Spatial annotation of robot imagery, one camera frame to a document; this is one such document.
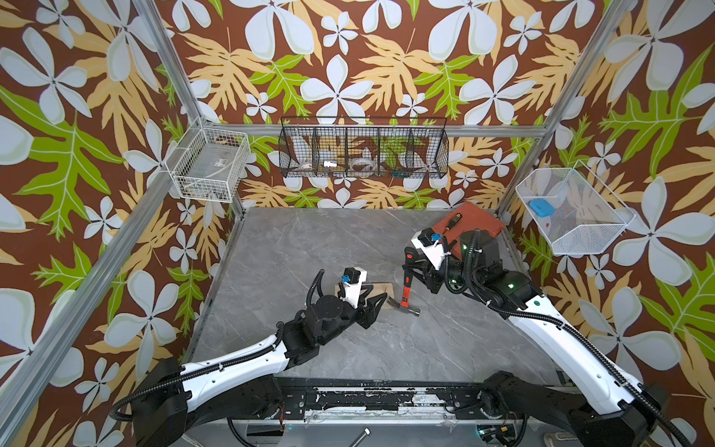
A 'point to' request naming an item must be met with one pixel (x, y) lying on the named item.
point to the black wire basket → (363, 147)
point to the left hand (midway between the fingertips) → (379, 288)
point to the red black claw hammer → (405, 301)
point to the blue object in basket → (542, 208)
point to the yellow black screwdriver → (453, 222)
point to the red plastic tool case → (467, 218)
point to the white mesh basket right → (587, 216)
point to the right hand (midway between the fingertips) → (406, 261)
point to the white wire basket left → (209, 162)
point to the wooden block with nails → (378, 289)
